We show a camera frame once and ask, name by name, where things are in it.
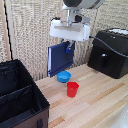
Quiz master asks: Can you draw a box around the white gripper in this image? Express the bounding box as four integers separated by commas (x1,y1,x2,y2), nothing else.
49,18,91,54

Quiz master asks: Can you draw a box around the dark blue book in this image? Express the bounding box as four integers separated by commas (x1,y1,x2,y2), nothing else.
47,41,75,78

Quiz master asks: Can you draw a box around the blue bowl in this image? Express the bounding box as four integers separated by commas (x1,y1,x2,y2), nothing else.
55,70,72,84

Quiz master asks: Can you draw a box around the red cup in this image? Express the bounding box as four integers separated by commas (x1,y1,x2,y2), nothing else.
66,81,80,99

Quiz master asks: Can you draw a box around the black appliance box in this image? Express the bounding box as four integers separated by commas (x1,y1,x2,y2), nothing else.
87,28,128,80

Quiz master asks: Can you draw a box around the black fabric storage box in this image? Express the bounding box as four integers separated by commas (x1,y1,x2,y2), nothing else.
0,59,51,128

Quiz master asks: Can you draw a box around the black cable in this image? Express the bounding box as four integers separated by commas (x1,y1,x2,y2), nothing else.
89,35,101,42

